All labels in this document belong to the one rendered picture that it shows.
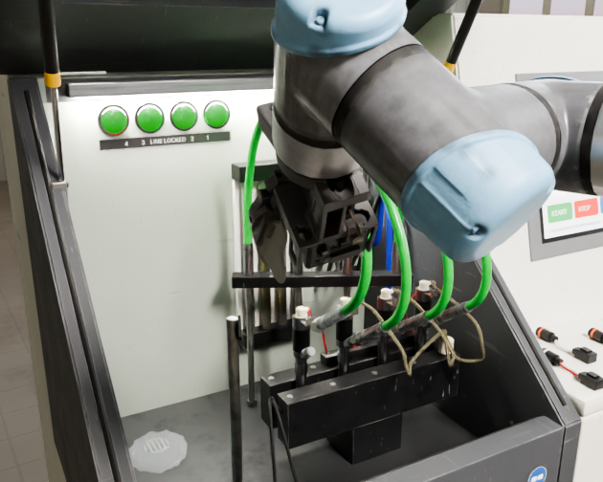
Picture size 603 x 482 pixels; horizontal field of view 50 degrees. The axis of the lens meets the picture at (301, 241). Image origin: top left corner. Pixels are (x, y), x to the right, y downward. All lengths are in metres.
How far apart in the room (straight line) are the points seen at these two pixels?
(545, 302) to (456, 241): 0.99
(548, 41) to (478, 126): 1.02
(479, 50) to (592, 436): 0.67
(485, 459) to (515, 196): 0.69
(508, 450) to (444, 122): 0.73
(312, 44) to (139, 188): 0.82
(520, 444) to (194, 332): 0.62
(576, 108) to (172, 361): 0.98
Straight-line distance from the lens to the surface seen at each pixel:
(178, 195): 1.18
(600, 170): 0.45
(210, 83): 1.15
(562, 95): 0.46
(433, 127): 0.35
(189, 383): 1.32
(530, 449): 1.06
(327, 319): 0.93
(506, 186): 0.34
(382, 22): 0.37
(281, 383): 1.07
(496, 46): 1.27
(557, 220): 1.34
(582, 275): 1.41
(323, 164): 0.46
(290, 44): 0.39
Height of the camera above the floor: 1.51
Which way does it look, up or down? 17 degrees down
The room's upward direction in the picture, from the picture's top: straight up
